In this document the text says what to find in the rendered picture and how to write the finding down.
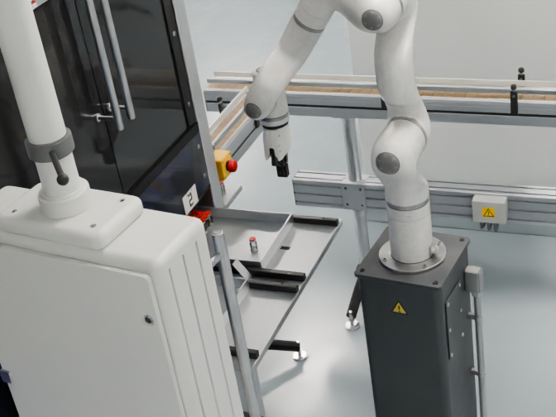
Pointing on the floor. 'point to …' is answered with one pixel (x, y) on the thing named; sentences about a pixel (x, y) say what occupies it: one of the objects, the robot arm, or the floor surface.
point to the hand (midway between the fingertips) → (282, 170)
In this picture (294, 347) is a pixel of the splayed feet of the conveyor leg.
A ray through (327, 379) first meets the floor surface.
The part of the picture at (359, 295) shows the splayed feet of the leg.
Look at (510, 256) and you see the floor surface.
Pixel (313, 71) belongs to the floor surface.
